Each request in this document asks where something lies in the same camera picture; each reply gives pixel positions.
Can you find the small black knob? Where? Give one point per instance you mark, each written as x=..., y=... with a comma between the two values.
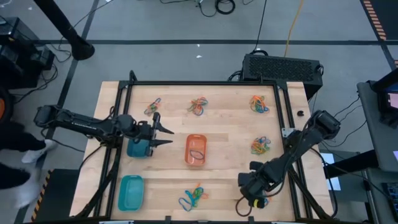
x=300, y=113

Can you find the white shoe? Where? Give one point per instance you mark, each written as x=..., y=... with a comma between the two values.
x=37, y=152
x=26, y=193

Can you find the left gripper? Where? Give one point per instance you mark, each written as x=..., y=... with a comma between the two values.
x=146, y=133

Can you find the pile of bands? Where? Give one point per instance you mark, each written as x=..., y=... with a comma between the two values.
x=265, y=138

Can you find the dark teal plastic basket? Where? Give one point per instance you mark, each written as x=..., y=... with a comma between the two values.
x=135, y=149

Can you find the black keyboard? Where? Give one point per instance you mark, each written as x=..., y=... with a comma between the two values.
x=391, y=199

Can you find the dark laptop screen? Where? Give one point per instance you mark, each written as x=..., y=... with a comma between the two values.
x=382, y=109

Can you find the black rubber band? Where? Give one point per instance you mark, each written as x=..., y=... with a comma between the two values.
x=190, y=153

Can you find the black mat orange stripes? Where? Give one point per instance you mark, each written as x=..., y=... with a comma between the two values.
x=388, y=12

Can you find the blue rubber band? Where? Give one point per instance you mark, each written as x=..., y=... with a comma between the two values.
x=264, y=109
x=158, y=100
x=183, y=203
x=193, y=199

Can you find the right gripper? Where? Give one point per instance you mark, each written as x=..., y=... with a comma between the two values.
x=253, y=183

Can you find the yellow label tag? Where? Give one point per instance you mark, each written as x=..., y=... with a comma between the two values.
x=256, y=203

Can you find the grey desk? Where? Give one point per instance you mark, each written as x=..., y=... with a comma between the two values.
x=373, y=130

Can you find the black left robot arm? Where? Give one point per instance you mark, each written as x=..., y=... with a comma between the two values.
x=87, y=123

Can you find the person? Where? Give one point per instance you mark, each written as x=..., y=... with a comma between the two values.
x=15, y=143

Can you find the black equipment cart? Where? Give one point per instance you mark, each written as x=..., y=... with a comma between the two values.
x=18, y=56

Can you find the silver mounting plate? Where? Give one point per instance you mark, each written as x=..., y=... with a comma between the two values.
x=286, y=132

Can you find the orange and black wheel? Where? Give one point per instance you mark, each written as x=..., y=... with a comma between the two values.
x=4, y=105

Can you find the light teal plastic basket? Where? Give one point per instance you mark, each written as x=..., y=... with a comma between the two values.
x=130, y=193

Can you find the orange plastic basket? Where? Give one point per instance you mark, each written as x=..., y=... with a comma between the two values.
x=189, y=146

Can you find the black pole stand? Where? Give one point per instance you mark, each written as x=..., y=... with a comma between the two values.
x=79, y=48

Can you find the black computer case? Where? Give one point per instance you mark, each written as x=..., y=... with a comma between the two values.
x=280, y=68

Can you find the black mat yellow stripes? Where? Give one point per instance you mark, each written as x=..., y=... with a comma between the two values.
x=59, y=196

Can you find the black desk leg bar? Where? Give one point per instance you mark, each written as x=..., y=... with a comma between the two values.
x=351, y=161

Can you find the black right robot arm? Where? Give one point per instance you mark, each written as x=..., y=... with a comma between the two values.
x=298, y=146

